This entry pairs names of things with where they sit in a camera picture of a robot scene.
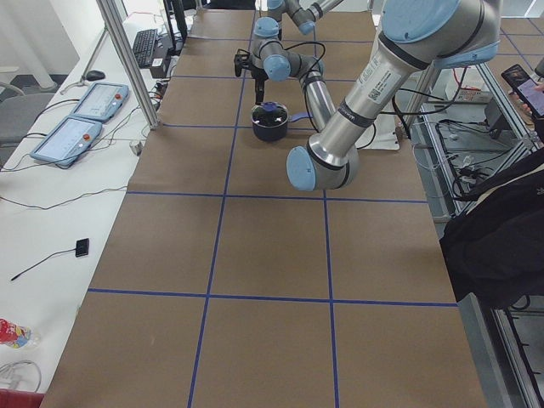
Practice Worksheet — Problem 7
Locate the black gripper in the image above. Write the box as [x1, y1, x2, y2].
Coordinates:
[251, 65, 268, 105]

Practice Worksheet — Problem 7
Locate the glass pot lid blue knob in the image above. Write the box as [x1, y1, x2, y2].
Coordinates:
[251, 101, 289, 128]

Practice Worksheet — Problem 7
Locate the dark blue saucepan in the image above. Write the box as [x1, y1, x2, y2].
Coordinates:
[251, 101, 311, 142]

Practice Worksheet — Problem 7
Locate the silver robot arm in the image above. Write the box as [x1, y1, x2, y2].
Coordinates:
[267, 0, 343, 35]
[249, 0, 502, 191]

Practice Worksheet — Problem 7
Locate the black keyboard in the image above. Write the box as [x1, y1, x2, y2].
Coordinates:
[132, 29, 157, 68]

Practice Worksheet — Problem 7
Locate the upper teach pendant tablet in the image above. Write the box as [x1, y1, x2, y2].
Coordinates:
[71, 82, 129, 123]

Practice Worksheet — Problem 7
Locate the teach pendant tablet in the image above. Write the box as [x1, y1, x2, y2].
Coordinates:
[30, 116, 103, 166]
[71, 82, 129, 123]

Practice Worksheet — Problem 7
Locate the black computer mouse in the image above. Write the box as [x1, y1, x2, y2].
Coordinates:
[85, 70, 105, 82]

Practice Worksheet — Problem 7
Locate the lower teach pendant tablet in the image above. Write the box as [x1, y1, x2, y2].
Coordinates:
[30, 116, 103, 166]

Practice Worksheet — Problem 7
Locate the small black device on table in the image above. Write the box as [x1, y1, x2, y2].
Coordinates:
[75, 238, 90, 258]

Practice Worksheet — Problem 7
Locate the black smartphone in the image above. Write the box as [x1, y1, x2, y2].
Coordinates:
[501, 64, 543, 119]

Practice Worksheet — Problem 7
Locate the plastic drink bottle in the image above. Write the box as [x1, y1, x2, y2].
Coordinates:
[0, 319, 40, 349]

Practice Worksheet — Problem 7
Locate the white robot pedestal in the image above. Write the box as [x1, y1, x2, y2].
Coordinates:
[355, 104, 400, 150]

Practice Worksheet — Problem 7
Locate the aluminium frame post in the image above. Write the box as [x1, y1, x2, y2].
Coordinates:
[97, 0, 159, 130]

